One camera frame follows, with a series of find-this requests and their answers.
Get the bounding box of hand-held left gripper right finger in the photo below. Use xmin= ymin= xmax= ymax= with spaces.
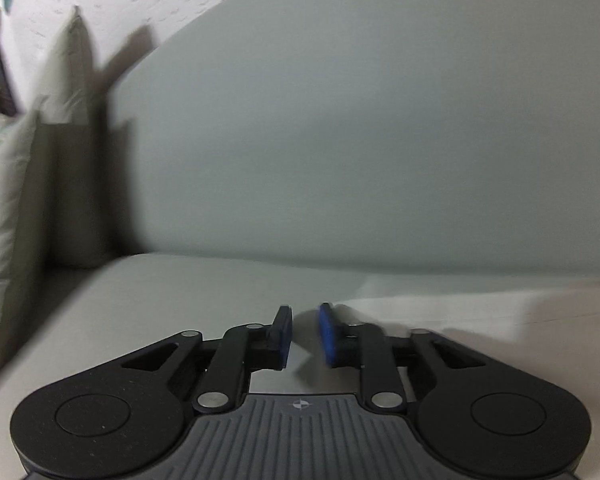
xmin=318 ymin=302 xmax=482 ymax=415

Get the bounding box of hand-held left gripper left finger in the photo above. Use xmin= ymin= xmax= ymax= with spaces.
xmin=121 ymin=305 xmax=294 ymax=415

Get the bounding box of white bed sheet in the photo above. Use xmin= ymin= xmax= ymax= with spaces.
xmin=0 ymin=252 xmax=600 ymax=480

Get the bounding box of beige grey pillow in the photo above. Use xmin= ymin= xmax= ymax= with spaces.
xmin=42 ymin=7 xmax=133 ymax=268

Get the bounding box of cream pillow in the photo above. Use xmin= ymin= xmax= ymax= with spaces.
xmin=0 ymin=95 xmax=48 ymax=396

